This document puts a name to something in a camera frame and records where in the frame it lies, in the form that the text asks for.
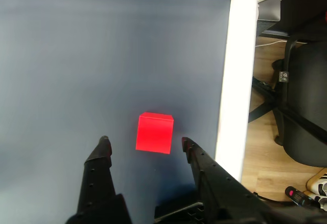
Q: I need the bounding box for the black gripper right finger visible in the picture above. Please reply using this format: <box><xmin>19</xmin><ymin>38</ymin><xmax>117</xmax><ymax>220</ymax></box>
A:
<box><xmin>181</xmin><ymin>137</ymin><xmax>282</xmax><ymax>224</ymax></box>

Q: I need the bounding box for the grey-blue table mat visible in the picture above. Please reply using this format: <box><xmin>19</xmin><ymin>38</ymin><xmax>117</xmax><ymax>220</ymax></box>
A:
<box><xmin>0</xmin><ymin>0</ymin><xmax>233</xmax><ymax>224</ymax></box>

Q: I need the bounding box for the black pink marker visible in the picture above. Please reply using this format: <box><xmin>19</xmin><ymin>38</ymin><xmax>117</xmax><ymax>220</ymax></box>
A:
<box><xmin>285</xmin><ymin>186</ymin><xmax>320</xmax><ymax>208</ymax></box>

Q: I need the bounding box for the black office chair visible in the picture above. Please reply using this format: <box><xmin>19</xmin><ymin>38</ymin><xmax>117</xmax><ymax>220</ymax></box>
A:
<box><xmin>249</xmin><ymin>36</ymin><xmax>327</xmax><ymax>168</ymax></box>

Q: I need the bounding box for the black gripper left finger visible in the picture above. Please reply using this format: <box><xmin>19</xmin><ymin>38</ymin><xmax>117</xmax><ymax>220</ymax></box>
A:
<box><xmin>65</xmin><ymin>136</ymin><xmax>133</xmax><ymax>224</ymax></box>

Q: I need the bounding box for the white floor cable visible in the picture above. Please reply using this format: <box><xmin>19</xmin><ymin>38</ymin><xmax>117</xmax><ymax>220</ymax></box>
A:
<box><xmin>255</xmin><ymin>39</ymin><xmax>288</xmax><ymax>48</ymax></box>

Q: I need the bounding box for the red cube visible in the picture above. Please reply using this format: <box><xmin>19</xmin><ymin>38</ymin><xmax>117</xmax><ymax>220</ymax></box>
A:
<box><xmin>135</xmin><ymin>111</ymin><xmax>175</xmax><ymax>155</ymax></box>

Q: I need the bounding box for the silver computer case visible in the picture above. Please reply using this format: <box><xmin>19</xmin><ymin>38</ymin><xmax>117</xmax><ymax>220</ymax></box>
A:
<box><xmin>257</xmin><ymin>0</ymin><xmax>281</xmax><ymax>23</ymax></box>

